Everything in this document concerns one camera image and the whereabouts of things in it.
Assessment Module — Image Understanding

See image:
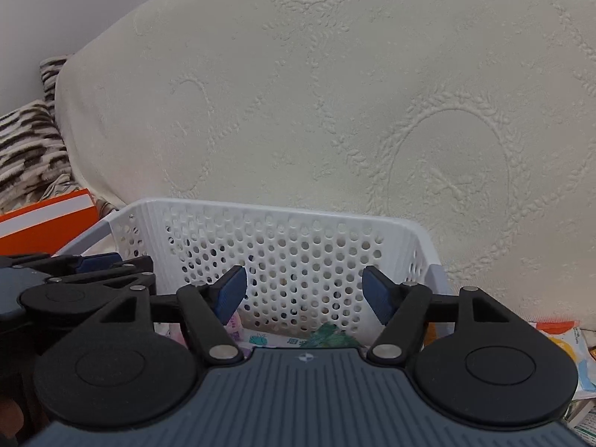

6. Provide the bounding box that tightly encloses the large cream embossed cushion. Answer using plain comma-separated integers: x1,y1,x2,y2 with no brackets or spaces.
56,0,595,328

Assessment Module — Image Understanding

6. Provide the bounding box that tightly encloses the zebra striped pillow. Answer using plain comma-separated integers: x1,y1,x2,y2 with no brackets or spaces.
1,56,81,214

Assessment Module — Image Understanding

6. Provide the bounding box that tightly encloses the wet wipes pack purple lid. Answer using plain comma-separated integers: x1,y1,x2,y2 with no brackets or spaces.
153,312,306,352

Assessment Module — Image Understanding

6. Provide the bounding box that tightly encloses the orange white box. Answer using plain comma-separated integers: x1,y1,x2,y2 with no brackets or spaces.
0,190,99,255

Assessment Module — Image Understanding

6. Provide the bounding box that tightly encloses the white perforated plastic basket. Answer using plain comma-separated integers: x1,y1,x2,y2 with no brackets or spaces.
61,199,453,345

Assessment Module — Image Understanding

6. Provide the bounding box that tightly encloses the colourful fruit snack pouch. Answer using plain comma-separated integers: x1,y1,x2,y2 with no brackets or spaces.
527,319,596,397

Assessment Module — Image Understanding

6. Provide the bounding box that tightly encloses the green crumpled snack wrapper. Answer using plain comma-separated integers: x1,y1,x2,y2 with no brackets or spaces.
302,323,362,349

